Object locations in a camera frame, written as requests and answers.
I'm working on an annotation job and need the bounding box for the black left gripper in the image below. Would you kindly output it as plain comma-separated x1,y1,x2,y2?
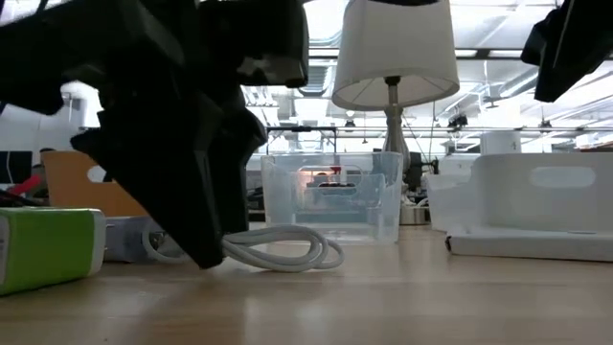
0,0,202,117

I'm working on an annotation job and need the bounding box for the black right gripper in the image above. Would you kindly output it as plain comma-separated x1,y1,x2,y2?
520,0,613,104

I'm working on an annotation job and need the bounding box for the white cable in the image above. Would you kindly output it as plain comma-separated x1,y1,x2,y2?
142,224,346,273

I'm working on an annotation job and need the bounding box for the green wall charger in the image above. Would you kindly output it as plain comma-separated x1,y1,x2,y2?
0,207,107,297

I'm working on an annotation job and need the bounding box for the white booklet with device print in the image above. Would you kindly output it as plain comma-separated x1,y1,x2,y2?
444,223,613,264

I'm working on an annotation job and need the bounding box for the clear plastic bin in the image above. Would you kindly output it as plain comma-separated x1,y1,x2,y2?
261,151,403,244

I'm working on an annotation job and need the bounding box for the orange plastic bin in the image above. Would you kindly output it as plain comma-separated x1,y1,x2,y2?
41,150,150,219

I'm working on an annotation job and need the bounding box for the white plastic bin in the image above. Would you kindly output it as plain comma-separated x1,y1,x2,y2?
425,152,613,234

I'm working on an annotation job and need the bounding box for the black background table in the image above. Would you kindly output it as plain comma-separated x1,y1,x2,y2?
265,126,339,154

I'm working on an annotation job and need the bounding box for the white background cylinder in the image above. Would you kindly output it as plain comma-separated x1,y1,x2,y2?
480,129,522,155

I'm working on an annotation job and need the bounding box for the red object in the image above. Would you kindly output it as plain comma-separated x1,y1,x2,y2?
9,174,43,196

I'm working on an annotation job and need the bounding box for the black computer monitor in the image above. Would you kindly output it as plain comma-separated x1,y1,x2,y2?
0,150,34,186

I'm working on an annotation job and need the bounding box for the white shade table lamp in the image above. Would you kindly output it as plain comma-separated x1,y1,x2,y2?
331,0,461,226

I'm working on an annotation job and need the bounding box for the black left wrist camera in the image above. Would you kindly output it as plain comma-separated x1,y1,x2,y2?
198,0,310,89

